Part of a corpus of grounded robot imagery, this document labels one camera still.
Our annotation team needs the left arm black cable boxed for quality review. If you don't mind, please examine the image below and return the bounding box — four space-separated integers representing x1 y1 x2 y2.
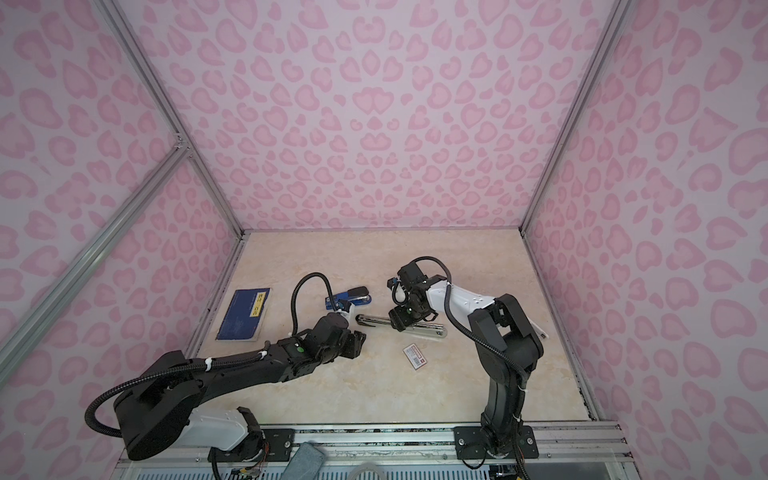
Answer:
83 271 344 439

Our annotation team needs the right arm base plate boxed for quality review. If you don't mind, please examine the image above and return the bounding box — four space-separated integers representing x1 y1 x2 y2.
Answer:
453 425 540 461

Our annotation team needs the dark blue booklet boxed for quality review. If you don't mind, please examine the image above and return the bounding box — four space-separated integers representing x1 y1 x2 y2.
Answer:
216 288 271 342

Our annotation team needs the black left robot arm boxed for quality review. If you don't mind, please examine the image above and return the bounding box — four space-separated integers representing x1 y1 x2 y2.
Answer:
113 313 366 461

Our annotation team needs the blue black stapler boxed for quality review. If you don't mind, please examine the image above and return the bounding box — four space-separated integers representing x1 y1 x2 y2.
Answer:
325 286 372 310

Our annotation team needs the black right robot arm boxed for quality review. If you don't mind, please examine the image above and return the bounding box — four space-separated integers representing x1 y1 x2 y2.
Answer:
387 256 544 458

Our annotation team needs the red white staple box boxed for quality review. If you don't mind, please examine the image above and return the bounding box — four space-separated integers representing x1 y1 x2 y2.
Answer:
403 343 428 371

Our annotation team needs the aluminium front rail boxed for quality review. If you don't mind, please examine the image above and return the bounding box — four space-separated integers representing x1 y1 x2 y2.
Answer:
110 421 640 480

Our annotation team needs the grey cloth pad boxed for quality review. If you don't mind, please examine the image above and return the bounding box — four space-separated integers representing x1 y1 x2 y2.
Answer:
280 443 327 480

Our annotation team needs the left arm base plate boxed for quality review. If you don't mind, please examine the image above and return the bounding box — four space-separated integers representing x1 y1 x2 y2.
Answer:
208 428 295 463

